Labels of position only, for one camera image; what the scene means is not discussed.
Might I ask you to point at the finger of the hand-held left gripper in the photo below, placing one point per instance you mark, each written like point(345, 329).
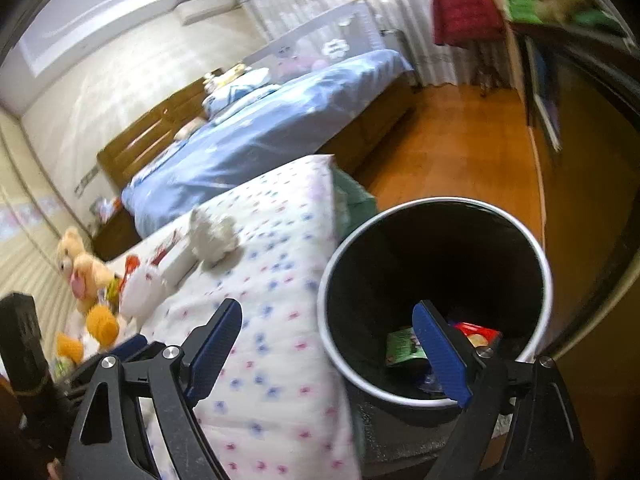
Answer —
point(127, 346)

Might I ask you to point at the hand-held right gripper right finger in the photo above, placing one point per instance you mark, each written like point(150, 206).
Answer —
point(442, 355)

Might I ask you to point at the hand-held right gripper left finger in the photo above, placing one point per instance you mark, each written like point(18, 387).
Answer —
point(212, 352)

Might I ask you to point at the black trash bin white rim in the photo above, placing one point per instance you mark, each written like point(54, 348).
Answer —
point(425, 260)

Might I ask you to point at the person's left hand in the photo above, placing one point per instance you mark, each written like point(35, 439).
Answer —
point(54, 470)

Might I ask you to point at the orange foam fruit net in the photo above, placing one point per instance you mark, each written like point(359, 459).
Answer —
point(69, 347)
point(102, 325)

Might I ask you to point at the green snack packet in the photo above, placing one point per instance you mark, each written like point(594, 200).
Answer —
point(402, 345)

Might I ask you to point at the red snack packet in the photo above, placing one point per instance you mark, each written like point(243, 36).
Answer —
point(480, 332)

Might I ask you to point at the tan teddy bear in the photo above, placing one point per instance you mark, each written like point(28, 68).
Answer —
point(85, 267)

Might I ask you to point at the floral white blanket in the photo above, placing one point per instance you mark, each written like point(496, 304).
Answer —
point(280, 285)

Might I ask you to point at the cream sliding wardrobe doors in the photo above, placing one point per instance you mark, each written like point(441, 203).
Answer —
point(30, 240)

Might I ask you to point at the wooden nightstand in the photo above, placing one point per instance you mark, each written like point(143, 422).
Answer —
point(112, 240)

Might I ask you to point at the crumpled white tissue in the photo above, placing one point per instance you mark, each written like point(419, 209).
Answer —
point(212, 237)

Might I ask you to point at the clutter on nightstand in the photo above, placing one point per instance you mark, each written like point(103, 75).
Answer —
point(105, 209)

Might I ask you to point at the green cloth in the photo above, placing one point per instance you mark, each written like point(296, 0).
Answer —
point(357, 200)

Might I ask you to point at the wooden cabinet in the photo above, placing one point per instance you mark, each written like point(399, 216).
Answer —
point(575, 210)

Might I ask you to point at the wooden bed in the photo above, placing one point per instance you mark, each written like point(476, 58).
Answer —
point(145, 132)

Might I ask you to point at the small pink pillow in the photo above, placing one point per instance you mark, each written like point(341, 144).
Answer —
point(187, 130)

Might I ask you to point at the blue quilt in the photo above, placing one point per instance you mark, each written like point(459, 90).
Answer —
point(260, 130)

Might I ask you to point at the folded blue white bedding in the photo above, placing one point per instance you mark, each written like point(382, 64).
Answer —
point(235, 95)

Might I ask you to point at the yellow plush toy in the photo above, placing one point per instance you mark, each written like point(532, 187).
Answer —
point(220, 79)

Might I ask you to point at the white air conditioner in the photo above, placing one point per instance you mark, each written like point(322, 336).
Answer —
point(205, 10)

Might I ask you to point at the red quilted jacket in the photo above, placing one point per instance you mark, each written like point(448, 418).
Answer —
point(465, 10)

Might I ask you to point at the wall sockets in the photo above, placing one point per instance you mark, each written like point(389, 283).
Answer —
point(87, 180)

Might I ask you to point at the grey mesh bed rail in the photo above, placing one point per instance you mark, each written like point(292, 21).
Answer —
point(320, 35)

